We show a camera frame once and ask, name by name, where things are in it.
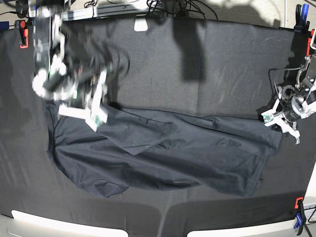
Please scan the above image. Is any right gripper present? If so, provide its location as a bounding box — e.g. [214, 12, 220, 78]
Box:
[58, 67, 111, 131]

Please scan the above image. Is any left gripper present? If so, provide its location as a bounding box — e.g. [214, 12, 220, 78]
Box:
[261, 85, 316, 145]

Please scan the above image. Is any dark blue t-shirt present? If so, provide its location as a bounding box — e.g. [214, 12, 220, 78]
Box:
[43, 101, 282, 198]

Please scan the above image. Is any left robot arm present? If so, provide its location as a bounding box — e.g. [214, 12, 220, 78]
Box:
[261, 29, 316, 145]

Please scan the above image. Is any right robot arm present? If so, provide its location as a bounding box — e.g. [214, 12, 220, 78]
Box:
[30, 0, 112, 131]

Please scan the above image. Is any blue clamp top right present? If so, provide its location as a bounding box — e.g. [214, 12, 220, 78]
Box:
[294, 3, 310, 34]

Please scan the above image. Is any black table cloth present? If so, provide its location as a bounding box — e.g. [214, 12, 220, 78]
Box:
[0, 18, 316, 237]

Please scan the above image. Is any white tab on cloth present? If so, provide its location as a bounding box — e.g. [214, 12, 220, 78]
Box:
[134, 15, 149, 32]

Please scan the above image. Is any blue orange clamp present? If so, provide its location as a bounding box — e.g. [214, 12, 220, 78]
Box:
[293, 197, 313, 237]

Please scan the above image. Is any red clamp top left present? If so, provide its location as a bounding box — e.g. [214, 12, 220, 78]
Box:
[14, 20, 29, 49]

